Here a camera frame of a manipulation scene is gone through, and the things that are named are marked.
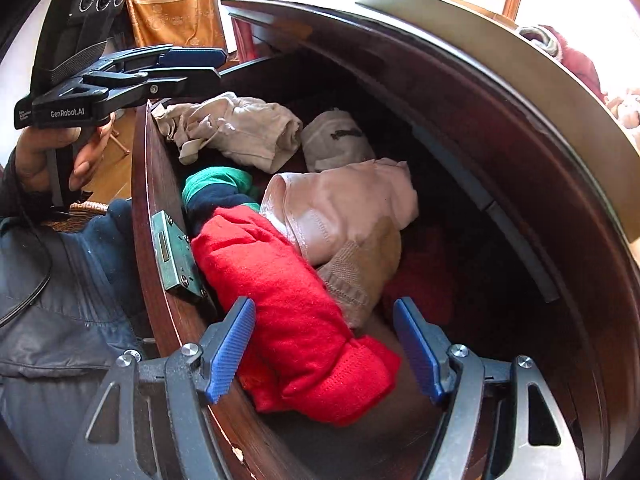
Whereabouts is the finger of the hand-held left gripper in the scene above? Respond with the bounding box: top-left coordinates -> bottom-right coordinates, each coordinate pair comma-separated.
97,45 -> 228,75
80,67 -> 222,107

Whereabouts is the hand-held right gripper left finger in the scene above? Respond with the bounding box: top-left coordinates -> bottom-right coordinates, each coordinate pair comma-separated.
65,296 -> 257,480

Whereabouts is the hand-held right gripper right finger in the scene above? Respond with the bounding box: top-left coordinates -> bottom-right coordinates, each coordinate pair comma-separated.
392,297 -> 586,480

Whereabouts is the beige sock pair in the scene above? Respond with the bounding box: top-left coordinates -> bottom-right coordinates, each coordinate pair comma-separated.
151,91 -> 303,173

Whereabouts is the tan knit sock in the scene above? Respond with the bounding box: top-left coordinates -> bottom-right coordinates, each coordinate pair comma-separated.
315,220 -> 402,331

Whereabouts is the wooden drawer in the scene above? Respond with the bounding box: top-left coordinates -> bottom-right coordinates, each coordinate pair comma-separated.
131,52 -> 616,480

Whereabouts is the green and navy underwear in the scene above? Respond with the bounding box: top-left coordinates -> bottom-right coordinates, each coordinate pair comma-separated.
181,166 -> 261,236

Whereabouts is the pink sock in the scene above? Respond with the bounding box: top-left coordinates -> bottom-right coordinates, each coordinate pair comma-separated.
260,158 -> 420,266

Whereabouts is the person's left forearm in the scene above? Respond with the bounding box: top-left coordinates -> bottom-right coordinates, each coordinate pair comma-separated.
0,147 -> 61,231

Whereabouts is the metal drawer lock plate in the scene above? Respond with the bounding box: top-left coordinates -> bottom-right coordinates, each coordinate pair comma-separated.
150,211 -> 206,301

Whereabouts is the person's left hand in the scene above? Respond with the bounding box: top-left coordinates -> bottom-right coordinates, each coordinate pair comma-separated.
15,112 -> 116,192

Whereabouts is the person's dark blue jacket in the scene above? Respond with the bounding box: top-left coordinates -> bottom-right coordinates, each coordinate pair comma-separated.
0,200 -> 166,480

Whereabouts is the black cable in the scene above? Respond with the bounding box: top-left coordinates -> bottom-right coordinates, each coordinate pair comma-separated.
0,220 -> 53,328

